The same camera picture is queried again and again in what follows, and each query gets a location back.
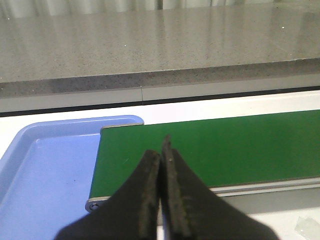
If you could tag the blue plastic tray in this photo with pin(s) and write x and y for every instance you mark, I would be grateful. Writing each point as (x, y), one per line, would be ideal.
(46, 174)

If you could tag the green conveyor belt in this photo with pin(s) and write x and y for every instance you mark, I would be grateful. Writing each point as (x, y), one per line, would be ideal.
(225, 150)

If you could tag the aluminium conveyor frame rail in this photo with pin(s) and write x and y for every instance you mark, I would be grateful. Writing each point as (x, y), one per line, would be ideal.
(262, 187)

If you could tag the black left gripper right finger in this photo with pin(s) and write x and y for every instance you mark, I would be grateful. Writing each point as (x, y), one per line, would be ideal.
(192, 211)

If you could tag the crumpled clear tape piece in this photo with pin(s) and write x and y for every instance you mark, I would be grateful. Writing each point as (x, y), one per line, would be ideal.
(308, 228)

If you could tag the grey stone countertop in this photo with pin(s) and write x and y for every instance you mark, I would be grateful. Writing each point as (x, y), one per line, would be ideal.
(51, 64)

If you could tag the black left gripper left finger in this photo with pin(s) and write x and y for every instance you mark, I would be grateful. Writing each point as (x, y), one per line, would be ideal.
(129, 214)

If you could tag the grey curtain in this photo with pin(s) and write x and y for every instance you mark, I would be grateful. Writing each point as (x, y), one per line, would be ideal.
(15, 9)

